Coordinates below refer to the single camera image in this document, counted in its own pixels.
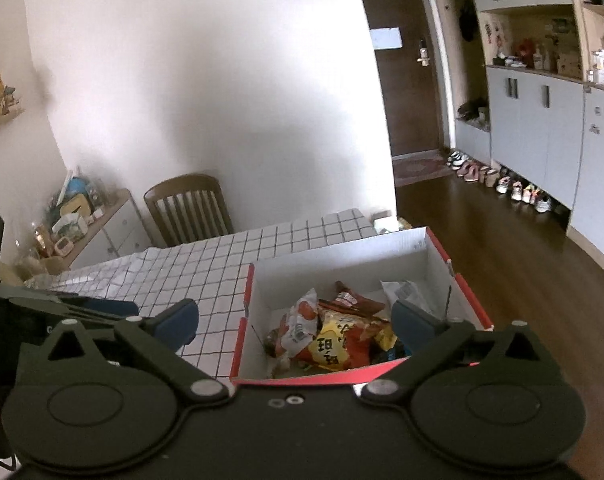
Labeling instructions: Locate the row of shoes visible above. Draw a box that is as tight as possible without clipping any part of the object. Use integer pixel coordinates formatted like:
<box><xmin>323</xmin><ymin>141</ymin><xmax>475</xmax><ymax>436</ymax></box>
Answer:
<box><xmin>446</xmin><ymin>149</ymin><xmax>554</xmax><ymax>214</ymax></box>

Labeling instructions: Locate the red cardboard box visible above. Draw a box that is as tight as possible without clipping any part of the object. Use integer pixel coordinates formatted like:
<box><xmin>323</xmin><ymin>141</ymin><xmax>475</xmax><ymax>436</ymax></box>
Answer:
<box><xmin>230</xmin><ymin>226</ymin><xmax>494</xmax><ymax>387</ymax></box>

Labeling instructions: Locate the small brown candy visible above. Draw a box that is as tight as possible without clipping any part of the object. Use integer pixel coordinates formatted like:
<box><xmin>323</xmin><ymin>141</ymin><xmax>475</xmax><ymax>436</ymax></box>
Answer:
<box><xmin>263</xmin><ymin>327</ymin><xmax>289</xmax><ymax>359</ymax></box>

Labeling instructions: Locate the red white snack packet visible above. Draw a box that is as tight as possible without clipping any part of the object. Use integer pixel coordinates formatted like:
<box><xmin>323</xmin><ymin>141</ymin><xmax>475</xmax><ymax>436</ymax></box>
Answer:
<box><xmin>276</xmin><ymin>287</ymin><xmax>324</xmax><ymax>359</ymax></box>

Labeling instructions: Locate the white foil snack packet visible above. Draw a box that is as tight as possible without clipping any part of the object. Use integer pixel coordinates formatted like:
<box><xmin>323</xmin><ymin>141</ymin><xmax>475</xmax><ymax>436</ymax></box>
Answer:
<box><xmin>380</xmin><ymin>279</ymin><xmax>436</xmax><ymax>314</ymax></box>

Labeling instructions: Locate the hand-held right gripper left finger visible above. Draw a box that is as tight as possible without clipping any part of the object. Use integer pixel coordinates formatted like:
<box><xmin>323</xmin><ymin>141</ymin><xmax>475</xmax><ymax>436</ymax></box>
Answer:
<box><xmin>39</xmin><ymin>298</ymin><xmax>231</xmax><ymax>404</ymax></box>

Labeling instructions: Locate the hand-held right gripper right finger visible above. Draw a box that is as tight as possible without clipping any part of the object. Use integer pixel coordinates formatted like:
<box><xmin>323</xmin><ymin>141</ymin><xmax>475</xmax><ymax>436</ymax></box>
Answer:
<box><xmin>357</xmin><ymin>298</ymin><xmax>551</xmax><ymax>406</ymax></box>

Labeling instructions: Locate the white wooden sideboard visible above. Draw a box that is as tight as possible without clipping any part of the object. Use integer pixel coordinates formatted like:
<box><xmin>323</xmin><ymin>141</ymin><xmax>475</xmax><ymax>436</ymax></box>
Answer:
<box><xmin>16</xmin><ymin>188</ymin><xmax>153</xmax><ymax>275</ymax></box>

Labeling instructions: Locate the brown entrance door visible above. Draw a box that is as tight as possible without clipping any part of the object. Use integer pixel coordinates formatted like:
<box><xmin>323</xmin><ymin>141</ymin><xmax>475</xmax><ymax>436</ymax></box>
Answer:
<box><xmin>352</xmin><ymin>0</ymin><xmax>451</xmax><ymax>162</ymax></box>

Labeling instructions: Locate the white wall cabinet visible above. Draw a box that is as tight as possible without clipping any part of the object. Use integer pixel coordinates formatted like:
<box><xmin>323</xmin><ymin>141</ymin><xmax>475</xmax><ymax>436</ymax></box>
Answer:
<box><xmin>416</xmin><ymin>0</ymin><xmax>604</xmax><ymax>267</ymax></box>

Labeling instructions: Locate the patterned door rug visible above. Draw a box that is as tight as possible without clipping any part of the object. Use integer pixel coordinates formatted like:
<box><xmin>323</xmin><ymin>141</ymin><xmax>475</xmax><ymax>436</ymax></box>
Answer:
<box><xmin>392</xmin><ymin>156</ymin><xmax>456</xmax><ymax>189</ymax></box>

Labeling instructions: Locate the wooden chair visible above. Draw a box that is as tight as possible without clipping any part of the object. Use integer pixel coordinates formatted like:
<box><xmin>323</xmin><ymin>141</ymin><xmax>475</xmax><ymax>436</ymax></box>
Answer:
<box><xmin>142</xmin><ymin>173</ymin><xmax>235</xmax><ymax>249</ymax></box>

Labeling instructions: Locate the black hanging hat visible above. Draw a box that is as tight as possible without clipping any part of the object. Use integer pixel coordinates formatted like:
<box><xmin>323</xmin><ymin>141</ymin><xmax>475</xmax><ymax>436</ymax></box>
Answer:
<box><xmin>458</xmin><ymin>0</ymin><xmax>479</xmax><ymax>43</ymax></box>

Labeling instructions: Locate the orange yellow chip bag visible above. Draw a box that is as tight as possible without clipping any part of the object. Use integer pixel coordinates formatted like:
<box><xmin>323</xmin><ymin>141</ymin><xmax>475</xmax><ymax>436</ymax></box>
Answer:
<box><xmin>301</xmin><ymin>309</ymin><xmax>384</xmax><ymax>372</ymax></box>

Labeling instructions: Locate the brown cookie packet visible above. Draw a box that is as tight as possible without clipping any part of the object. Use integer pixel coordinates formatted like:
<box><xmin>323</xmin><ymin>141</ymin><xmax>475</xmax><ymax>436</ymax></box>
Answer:
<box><xmin>317</xmin><ymin>280</ymin><xmax>386</xmax><ymax>319</ymax></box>

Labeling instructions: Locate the red ornament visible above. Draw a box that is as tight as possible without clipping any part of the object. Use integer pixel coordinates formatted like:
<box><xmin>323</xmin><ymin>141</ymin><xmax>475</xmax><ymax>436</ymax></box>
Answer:
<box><xmin>515</xmin><ymin>40</ymin><xmax>537</xmax><ymax>67</ymax></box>

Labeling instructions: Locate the checkered tablecloth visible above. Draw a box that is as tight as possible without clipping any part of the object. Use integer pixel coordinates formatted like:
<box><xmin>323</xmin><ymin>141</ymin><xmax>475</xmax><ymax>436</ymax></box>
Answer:
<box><xmin>24</xmin><ymin>208</ymin><xmax>379</xmax><ymax>379</ymax></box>

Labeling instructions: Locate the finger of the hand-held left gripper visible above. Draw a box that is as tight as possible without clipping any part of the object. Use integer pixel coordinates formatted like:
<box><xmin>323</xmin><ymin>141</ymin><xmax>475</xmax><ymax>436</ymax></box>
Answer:
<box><xmin>0</xmin><ymin>282</ymin><xmax>141</xmax><ymax>329</ymax></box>

